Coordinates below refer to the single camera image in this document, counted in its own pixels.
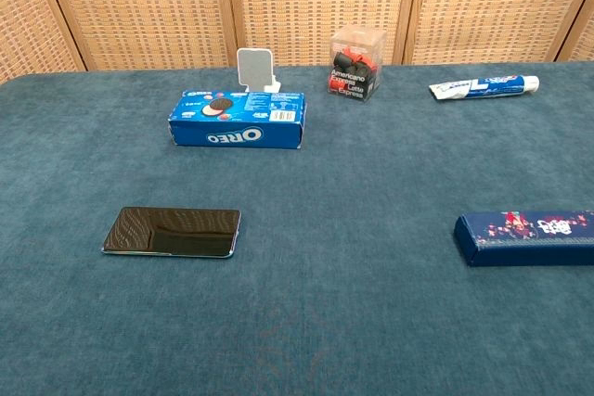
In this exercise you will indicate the white phone stand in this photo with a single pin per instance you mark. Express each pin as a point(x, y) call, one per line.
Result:
point(255, 69)

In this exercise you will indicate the blue Oreo cookie box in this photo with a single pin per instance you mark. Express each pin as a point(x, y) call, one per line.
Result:
point(241, 120)

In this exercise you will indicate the blue table cloth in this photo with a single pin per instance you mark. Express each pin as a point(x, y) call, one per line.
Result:
point(325, 275)

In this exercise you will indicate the clear coffee capsule box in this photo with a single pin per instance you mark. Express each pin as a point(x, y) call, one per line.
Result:
point(354, 67)

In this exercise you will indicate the black smartphone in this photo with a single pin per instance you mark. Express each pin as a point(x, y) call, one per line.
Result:
point(171, 232)

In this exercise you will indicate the woven rattan folding screen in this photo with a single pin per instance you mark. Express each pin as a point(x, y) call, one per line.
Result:
point(297, 2)

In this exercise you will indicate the white blue toothpaste tube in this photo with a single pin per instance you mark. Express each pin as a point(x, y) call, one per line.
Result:
point(482, 85)

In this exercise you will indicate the dark blue printed long box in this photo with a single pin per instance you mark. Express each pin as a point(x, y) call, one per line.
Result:
point(529, 238)

